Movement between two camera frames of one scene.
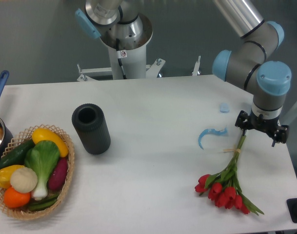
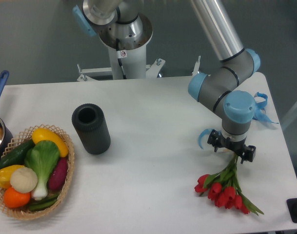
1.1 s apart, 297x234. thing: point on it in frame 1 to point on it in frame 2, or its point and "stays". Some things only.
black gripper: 267,126 to 239,146
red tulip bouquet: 223,187 stays
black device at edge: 296,207 stays
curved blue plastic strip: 220,132 stays
